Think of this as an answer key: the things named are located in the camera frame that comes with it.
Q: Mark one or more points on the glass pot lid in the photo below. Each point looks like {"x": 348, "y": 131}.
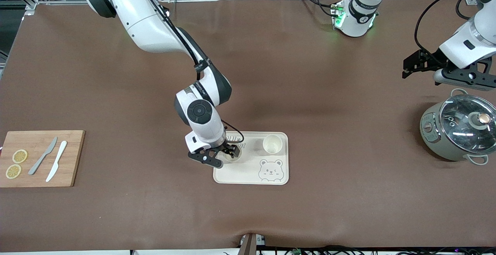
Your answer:
{"x": 457, "y": 131}

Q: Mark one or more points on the yellow lemon slice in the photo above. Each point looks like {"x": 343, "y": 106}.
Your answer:
{"x": 19, "y": 156}
{"x": 13, "y": 171}

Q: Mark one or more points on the white plastic cup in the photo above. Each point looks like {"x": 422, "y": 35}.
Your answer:
{"x": 234, "y": 160}
{"x": 272, "y": 145}

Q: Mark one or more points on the grey pot with glass lid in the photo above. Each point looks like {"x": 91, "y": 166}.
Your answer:
{"x": 438, "y": 146}

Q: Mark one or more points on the brown camera mount post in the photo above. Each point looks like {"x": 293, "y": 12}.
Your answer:
{"x": 248, "y": 245}

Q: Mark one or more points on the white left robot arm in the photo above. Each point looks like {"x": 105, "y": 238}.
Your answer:
{"x": 360, "y": 14}

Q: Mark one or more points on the cream bear print tray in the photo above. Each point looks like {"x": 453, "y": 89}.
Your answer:
{"x": 248, "y": 169}

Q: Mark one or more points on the white plastic knife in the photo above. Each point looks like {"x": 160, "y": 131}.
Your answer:
{"x": 56, "y": 161}

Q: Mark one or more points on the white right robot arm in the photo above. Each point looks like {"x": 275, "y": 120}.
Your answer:
{"x": 147, "y": 18}

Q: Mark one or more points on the bamboo cutting board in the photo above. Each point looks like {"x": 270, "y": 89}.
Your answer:
{"x": 38, "y": 138}

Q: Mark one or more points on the grey plastic knife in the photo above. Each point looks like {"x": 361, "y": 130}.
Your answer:
{"x": 42, "y": 156}

